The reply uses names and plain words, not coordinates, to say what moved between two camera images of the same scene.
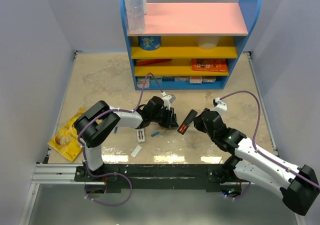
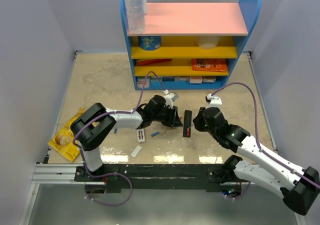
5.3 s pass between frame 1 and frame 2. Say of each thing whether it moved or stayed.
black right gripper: stayed
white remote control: stayed
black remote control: moved
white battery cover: stayed
